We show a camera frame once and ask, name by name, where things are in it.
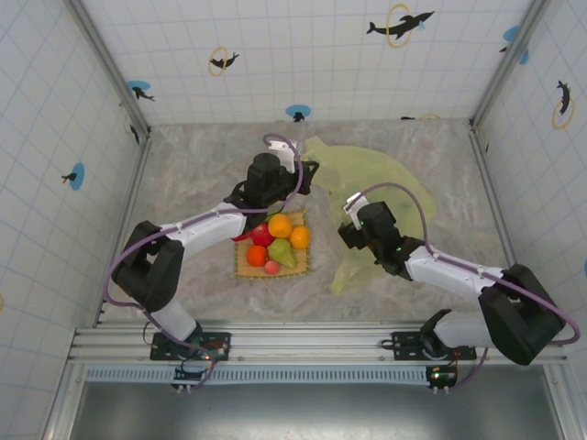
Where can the small green fruit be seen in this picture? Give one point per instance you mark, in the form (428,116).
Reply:
(269,218)

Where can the orange fruit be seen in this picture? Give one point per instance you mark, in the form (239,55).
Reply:
(300,237)
(280,226)

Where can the red apple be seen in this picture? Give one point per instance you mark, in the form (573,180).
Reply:
(262,235)

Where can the yellow-green plastic bag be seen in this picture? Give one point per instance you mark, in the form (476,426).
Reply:
(362,160)

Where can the red chili pepper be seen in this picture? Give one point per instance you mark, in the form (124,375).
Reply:
(240,237)

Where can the green pear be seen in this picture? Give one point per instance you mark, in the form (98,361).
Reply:
(283,254)

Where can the red-orange tomato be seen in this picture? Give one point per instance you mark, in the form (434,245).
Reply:
(257,256)

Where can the small pink peach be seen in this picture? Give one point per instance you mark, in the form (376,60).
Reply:
(272,267)

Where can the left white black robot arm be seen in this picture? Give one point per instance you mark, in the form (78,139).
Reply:
(211,229)

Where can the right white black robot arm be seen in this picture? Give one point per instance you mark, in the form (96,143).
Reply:
(458,275)

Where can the bamboo mat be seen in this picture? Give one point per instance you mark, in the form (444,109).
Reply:
(300,266)

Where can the penguin blue circle sticker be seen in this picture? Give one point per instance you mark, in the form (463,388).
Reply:
(298,112)

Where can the shark blue circle sticker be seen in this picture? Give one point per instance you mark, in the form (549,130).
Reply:
(139,89)

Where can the small black circuit board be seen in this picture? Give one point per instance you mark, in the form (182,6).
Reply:
(188,375)
(442,377)

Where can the small fish blue circle sticker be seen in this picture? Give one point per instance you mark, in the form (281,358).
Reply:
(75,176)

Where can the blue patch black animal sticker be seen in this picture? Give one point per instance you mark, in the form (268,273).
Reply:
(511,34)

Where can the aluminium mounting rail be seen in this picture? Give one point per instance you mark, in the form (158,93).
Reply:
(312,341)

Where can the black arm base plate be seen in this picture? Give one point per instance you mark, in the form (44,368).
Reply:
(406,344)
(160,350)

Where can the aluminium corner post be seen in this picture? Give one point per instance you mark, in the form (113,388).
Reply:
(109,59)
(512,59)

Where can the aluminium frame bar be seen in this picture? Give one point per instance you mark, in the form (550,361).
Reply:
(64,403)
(561,403)

